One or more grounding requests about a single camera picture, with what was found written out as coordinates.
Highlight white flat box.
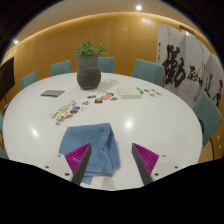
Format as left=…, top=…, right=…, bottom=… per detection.
left=116, top=87, right=143, bottom=100

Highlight grey ribbed pot with plant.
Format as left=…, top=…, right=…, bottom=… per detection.
left=75, top=41, right=110, bottom=91

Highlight teal chairs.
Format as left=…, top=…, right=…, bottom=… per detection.
left=0, top=56, right=223, bottom=161

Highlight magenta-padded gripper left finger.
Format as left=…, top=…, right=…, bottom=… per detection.
left=43, top=142, right=93, bottom=186

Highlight loose colourful stickers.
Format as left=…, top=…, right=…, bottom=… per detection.
left=86, top=92, right=120, bottom=105

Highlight blue towel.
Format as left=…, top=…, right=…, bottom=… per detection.
left=58, top=122, right=121, bottom=186

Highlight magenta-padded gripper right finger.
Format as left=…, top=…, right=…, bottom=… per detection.
left=131, top=142, right=183, bottom=186

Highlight colourful sticker sheet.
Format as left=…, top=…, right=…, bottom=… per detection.
left=49, top=99, right=91, bottom=127

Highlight white calligraphy folding screen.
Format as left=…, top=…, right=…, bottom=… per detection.
left=155, top=23, right=224, bottom=116

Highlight round ceiling lights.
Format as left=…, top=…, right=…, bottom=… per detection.
left=12, top=3, right=144, bottom=46

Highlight black flat screen monitor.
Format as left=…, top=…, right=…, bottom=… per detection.
left=0, top=56, right=16, bottom=103

